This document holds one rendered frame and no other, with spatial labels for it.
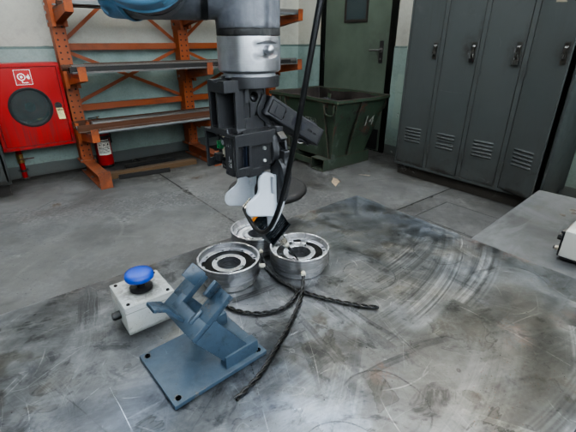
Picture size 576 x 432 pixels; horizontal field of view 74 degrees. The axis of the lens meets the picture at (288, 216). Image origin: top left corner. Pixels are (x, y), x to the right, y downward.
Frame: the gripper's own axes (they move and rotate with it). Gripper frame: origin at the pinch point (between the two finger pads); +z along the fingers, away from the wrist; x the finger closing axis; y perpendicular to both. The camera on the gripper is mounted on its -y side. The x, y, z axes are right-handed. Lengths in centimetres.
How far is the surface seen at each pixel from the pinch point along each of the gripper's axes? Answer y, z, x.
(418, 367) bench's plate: -4.1, 13.3, 24.7
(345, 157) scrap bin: -263, 83, -205
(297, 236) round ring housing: -12.1, 9.7, -6.5
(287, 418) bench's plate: 12.9, 13.3, 19.2
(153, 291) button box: 16.1, 8.7, -6.1
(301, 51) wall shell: -341, -11, -356
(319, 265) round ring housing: -8.8, 10.6, 2.6
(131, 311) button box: 20.0, 9.5, -4.7
